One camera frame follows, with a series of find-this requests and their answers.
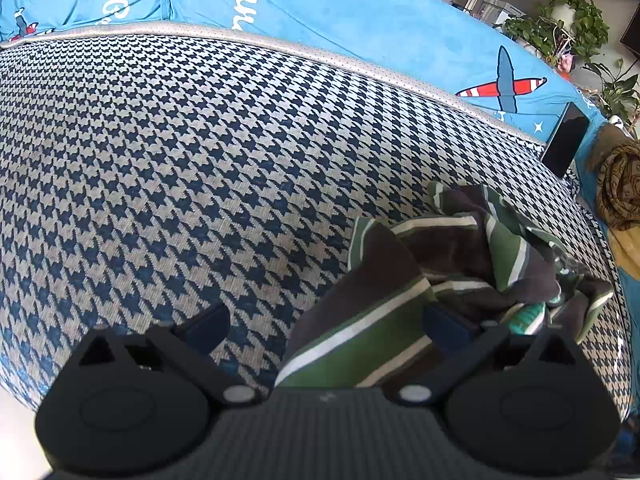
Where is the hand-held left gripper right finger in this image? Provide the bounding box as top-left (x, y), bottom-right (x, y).
top-left (395, 305), bottom-right (577, 407)

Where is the houndstooth sofa seat cover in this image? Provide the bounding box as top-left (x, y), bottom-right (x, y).
top-left (0, 34), bottom-right (633, 426)

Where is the black smartphone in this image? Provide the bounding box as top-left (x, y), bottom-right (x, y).
top-left (541, 101), bottom-right (589, 179)

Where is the small potted plant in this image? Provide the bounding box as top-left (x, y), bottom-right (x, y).
top-left (582, 59), bottom-right (640, 128)

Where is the green brown striped t-shirt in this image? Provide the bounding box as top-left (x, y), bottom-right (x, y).
top-left (274, 182), bottom-right (615, 391)

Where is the white storage box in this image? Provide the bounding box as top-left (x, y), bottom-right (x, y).
top-left (481, 0), bottom-right (526, 28)

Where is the blue printed sofa backrest cover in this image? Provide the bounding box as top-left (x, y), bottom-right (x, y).
top-left (0, 0), bottom-right (608, 137)

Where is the brown patterned scarf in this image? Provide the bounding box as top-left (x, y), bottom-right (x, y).
top-left (587, 125), bottom-right (640, 233)

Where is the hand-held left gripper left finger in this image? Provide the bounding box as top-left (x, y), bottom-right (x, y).
top-left (77, 304), bottom-right (262, 407)

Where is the leafy potted plant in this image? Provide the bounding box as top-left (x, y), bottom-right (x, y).
top-left (502, 0), bottom-right (611, 68)

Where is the black television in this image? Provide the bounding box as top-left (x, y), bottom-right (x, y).
top-left (620, 10), bottom-right (640, 57)

